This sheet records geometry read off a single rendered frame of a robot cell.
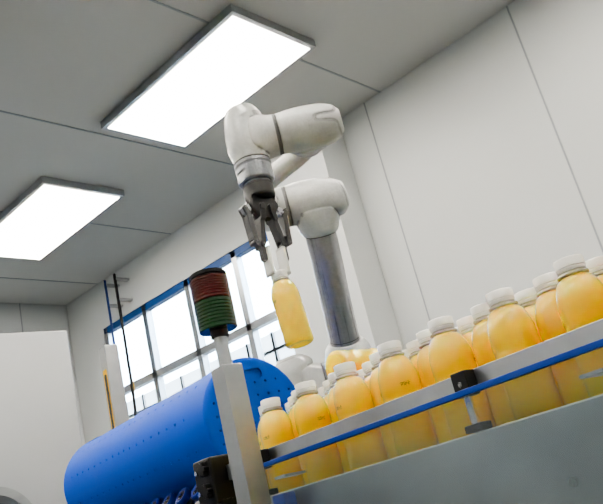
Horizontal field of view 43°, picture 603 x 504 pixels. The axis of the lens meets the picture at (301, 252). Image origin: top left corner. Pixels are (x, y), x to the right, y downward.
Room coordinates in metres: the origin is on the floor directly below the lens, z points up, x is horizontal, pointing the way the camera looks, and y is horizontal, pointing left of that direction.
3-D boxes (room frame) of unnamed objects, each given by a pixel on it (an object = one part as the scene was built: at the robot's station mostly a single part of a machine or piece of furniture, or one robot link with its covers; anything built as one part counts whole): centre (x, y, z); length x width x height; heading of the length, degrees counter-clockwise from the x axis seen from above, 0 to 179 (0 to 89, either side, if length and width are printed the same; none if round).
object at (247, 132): (1.66, 0.05, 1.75); 0.13 x 0.11 x 0.16; 92
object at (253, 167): (1.66, 0.06, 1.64); 0.09 x 0.09 x 0.06
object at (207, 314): (1.19, 0.16, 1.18); 0.06 x 0.06 x 0.05
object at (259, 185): (1.66, 0.06, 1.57); 0.08 x 0.07 x 0.09; 132
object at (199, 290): (1.19, 0.16, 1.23); 0.06 x 0.06 x 0.04
